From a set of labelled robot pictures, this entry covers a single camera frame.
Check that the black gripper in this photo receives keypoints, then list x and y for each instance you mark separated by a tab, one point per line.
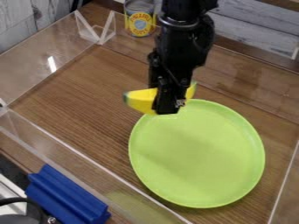
182	48

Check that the yellow toy banana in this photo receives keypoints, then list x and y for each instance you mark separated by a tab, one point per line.
143	100

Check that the green plate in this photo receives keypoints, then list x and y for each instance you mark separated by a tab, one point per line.
199	158

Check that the yellow blue labelled can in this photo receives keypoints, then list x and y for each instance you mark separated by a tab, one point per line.
139	17

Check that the blue plastic clamp block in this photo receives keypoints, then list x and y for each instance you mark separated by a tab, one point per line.
64	199

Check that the clear acrylic triangular bracket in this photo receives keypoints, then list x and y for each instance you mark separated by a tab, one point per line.
95	33

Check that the clear acrylic enclosure wall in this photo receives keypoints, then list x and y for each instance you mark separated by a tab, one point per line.
30	144

